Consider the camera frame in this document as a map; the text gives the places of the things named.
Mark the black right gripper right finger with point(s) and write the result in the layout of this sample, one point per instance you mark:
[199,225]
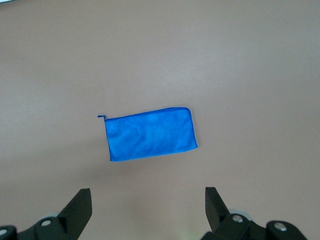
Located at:
[215,212]

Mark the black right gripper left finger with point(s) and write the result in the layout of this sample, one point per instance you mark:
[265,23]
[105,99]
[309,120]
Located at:
[75,215]

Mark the blue microfibre towel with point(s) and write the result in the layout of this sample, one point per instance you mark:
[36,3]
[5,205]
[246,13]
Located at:
[150,135]

